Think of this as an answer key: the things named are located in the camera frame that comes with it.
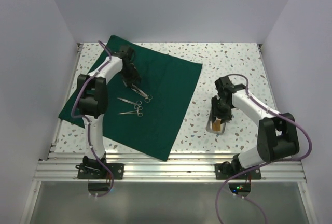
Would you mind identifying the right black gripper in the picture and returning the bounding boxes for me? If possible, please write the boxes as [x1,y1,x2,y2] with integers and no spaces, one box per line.
[211,96,232,124]

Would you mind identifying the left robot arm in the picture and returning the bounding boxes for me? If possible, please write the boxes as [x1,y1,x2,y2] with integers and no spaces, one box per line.
[71,55,141,179]

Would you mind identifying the green surgical cloth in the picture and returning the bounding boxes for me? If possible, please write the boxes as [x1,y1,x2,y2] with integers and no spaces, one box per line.
[58,35,203,162]

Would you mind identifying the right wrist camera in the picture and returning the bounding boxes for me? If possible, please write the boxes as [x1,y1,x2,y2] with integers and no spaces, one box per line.
[215,76,245,99]

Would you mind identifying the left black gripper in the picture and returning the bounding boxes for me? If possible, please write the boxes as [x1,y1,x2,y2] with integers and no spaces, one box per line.
[119,63,141,88]

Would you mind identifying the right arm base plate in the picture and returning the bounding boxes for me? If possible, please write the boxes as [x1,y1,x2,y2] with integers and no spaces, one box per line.
[214,161,262,180]

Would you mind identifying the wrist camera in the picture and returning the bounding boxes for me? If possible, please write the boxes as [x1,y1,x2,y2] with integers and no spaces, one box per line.
[116,45,135,63]
[215,76,245,99]

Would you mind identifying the steel scissors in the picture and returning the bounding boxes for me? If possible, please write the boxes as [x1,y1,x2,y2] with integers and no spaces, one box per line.
[131,84,153,103]
[118,97,142,109]

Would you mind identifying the steel hemostat forceps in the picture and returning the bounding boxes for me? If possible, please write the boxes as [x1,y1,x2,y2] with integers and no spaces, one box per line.
[118,106,143,117]

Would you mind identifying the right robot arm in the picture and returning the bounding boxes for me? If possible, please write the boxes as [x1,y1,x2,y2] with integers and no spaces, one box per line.
[209,89,299,179]

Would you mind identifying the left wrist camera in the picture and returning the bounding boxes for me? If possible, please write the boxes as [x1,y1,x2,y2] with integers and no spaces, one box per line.
[116,45,135,63]

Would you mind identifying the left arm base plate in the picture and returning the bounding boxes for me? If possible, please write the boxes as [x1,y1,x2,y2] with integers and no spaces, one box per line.
[75,162,124,180]

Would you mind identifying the stainless steel tray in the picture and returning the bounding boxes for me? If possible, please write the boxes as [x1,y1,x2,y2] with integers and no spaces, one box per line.
[205,115,226,135]

